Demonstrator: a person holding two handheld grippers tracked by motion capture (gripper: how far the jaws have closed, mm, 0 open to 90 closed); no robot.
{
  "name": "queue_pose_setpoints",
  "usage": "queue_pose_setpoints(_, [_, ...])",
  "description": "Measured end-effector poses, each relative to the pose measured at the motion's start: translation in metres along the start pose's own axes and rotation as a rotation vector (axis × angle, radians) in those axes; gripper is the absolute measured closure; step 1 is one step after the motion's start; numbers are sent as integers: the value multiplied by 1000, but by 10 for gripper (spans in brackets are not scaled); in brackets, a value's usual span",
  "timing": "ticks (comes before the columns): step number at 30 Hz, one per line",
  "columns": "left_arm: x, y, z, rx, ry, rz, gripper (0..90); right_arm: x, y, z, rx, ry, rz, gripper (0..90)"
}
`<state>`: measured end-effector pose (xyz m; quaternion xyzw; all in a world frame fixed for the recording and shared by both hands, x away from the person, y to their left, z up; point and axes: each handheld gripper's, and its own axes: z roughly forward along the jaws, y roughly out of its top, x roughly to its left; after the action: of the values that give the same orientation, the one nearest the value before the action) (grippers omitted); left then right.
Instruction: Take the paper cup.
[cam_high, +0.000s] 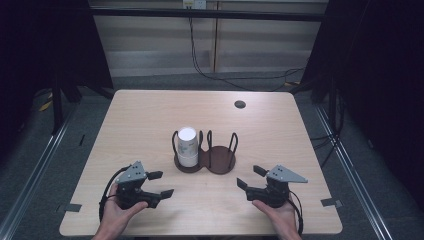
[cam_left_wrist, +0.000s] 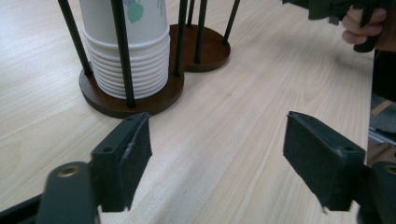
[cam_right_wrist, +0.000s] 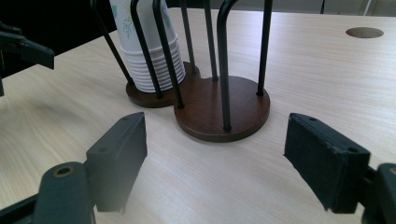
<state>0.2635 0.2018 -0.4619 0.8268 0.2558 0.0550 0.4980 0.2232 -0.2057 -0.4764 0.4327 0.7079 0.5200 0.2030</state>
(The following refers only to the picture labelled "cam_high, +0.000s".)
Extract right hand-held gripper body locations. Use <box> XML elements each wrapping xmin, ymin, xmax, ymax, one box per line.
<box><xmin>245</xmin><ymin>164</ymin><xmax>309</xmax><ymax>209</ymax></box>

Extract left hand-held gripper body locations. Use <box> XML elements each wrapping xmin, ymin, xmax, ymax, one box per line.
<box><xmin>114</xmin><ymin>161</ymin><xmax>163</xmax><ymax>210</ymax></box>

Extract brown cup holder with black rods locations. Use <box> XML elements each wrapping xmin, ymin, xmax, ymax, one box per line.
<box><xmin>171</xmin><ymin>129</ymin><xmax>240</xmax><ymax>175</ymax></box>

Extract stack of white paper cups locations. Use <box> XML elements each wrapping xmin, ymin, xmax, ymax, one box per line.
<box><xmin>176</xmin><ymin>126</ymin><xmax>200</xmax><ymax>168</ymax></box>

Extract person's right hand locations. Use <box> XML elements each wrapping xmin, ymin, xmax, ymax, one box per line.
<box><xmin>252</xmin><ymin>196</ymin><xmax>299</xmax><ymax>234</ymax></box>

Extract person's left hand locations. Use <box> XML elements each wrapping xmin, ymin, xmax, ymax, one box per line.
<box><xmin>99</xmin><ymin>184</ymin><xmax>149</xmax><ymax>234</ymax></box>

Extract grey tape strip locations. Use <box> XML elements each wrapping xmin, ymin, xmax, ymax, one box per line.
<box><xmin>56</xmin><ymin>203</ymin><xmax>83</xmax><ymax>213</ymax></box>
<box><xmin>320</xmin><ymin>197</ymin><xmax>343</xmax><ymax>208</ymax></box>

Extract black metal stand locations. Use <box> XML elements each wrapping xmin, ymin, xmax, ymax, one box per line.
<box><xmin>328</xmin><ymin>76</ymin><xmax>339</xmax><ymax>138</ymax></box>
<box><xmin>49</xmin><ymin>73</ymin><xmax>114</xmax><ymax>136</ymax></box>

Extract yellow floor tape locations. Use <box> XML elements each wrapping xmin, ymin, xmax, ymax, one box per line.
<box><xmin>38</xmin><ymin>93</ymin><xmax>54</xmax><ymax>113</ymax></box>

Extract black curtain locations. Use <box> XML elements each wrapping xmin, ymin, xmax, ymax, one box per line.
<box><xmin>0</xmin><ymin>0</ymin><xmax>114</xmax><ymax>158</ymax></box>
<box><xmin>301</xmin><ymin>0</ymin><xmax>424</xmax><ymax>211</ymax></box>

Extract black horizontal bar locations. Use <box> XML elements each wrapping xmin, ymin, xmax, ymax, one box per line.
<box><xmin>89</xmin><ymin>8</ymin><xmax>326</xmax><ymax>23</ymax></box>

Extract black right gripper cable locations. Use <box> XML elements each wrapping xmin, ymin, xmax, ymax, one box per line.
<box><xmin>288</xmin><ymin>189</ymin><xmax>305</xmax><ymax>236</ymax></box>

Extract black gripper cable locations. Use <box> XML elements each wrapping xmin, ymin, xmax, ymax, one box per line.
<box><xmin>98</xmin><ymin>164</ymin><xmax>133</xmax><ymax>223</ymax></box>
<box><xmin>288</xmin><ymin>189</ymin><xmax>305</xmax><ymax>236</ymax></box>

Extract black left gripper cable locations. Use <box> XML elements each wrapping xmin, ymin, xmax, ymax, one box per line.
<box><xmin>98</xmin><ymin>164</ymin><xmax>133</xmax><ymax>223</ymax></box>

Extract black floor cables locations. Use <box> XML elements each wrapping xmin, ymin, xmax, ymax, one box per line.
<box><xmin>309</xmin><ymin>133</ymin><xmax>338</xmax><ymax>168</ymax></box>

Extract metal floor rail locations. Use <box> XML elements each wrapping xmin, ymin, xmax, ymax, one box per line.
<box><xmin>314</xmin><ymin>104</ymin><xmax>393</xmax><ymax>240</ymax></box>
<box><xmin>0</xmin><ymin>106</ymin><xmax>78</xmax><ymax>240</ymax></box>

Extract long black wall cable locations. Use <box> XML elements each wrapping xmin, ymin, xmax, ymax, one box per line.
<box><xmin>188</xmin><ymin>8</ymin><xmax>306</xmax><ymax>93</ymax></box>

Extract white wall outlet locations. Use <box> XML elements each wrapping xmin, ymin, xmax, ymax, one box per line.
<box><xmin>182</xmin><ymin>0</ymin><xmax>208</xmax><ymax>10</ymax></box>

